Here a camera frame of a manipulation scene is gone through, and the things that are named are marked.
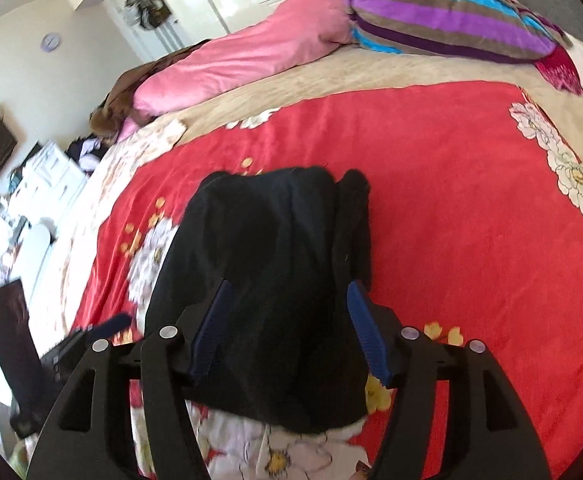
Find black printed t-shirt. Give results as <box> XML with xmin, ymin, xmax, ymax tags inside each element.
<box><xmin>145</xmin><ymin>167</ymin><xmax>372</xmax><ymax>434</ymax></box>

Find pile of dark clothes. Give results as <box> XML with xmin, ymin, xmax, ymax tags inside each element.
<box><xmin>66</xmin><ymin>134</ymin><xmax>109</xmax><ymax>176</ymax></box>

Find red floral blanket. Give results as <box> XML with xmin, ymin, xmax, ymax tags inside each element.
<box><xmin>74</xmin><ymin>81</ymin><xmax>583</xmax><ymax>474</ymax></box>

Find white drawer cabinet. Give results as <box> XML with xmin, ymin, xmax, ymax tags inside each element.
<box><xmin>8</xmin><ymin>141</ymin><xmax>87</xmax><ymax>229</ymax></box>

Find brown fur coat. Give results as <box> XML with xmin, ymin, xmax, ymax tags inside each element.
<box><xmin>90</xmin><ymin>39</ymin><xmax>209</xmax><ymax>141</ymax></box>

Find beige bed sheet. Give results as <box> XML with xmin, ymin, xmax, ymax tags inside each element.
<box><xmin>56</xmin><ymin>34</ymin><xmax>583</xmax><ymax>321</ymax></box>

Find pink quilt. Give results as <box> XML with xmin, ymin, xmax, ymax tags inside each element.
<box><xmin>133</xmin><ymin>0</ymin><xmax>351</xmax><ymax>120</ymax></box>

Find red patterned pillow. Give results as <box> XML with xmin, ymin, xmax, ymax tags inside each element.
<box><xmin>533</xmin><ymin>46</ymin><xmax>583</xmax><ymax>96</ymax></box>

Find striped purple blue pillow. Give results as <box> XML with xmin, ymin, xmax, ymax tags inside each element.
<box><xmin>346</xmin><ymin>0</ymin><xmax>571</xmax><ymax>64</ymax></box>

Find hanging bags on door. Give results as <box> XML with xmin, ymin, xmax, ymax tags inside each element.
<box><xmin>124</xmin><ymin>0</ymin><xmax>172</xmax><ymax>30</ymax></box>

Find round purple wall clock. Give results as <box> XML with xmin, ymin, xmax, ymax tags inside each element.
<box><xmin>40</xmin><ymin>32</ymin><xmax>62</xmax><ymax>53</ymax></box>

